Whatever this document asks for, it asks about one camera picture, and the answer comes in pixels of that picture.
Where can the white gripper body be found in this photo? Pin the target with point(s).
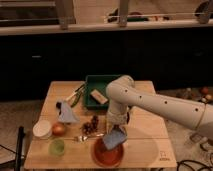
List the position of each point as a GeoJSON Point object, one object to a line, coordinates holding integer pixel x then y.
{"type": "Point", "coordinates": [118, 121]}

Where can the blue sponge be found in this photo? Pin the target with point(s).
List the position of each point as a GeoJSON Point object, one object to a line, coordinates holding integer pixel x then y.
{"type": "Point", "coordinates": [113, 139]}

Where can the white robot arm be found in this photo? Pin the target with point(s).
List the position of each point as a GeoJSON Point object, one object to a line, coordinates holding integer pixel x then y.
{"type": "Point", "coordinates": [122, 93]}

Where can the red bowl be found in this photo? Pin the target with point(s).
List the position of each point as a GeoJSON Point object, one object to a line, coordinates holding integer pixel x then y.
{"type": "Point", "coordinates": [106, 158]}

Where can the white bowl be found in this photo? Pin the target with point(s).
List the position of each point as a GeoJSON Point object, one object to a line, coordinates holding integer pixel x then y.
{"type": "Point", "coordinates": [42, 129]}

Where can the bunch of dark grapes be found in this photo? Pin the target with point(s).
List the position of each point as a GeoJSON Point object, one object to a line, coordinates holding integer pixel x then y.
{"type": "Point", "coordinates": [91, 126]}

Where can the wooden block in tray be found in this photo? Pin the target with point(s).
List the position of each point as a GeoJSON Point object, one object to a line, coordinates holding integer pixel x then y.
{"type": "Point", "coordinates": [98, 97]}

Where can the metal fork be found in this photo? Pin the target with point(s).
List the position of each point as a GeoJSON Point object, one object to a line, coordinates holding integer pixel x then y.
{"type": "Point", "coordinates": [83, 138]}

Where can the green plastic tray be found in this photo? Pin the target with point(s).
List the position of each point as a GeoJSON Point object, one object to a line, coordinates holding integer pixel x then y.
{"type": "Point", "coordinates": [99, 83]}

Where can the wooden table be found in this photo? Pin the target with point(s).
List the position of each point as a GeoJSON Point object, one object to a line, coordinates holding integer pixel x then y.
{"type": "Point", "coordinates": [148, 144]}

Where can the orange onion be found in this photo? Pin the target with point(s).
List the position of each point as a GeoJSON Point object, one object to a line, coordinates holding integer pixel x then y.
{"type": "Point", "coordinates": [58, 129]}

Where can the green plastic cup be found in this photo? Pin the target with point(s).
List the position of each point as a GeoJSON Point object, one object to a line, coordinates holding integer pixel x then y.
{"type": "Point", "coordinates": [56, 147]}

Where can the green handled utensil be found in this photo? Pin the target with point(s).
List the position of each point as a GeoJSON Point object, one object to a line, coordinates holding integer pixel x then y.
{"type": "Point", "coordinates": [77, 98]}

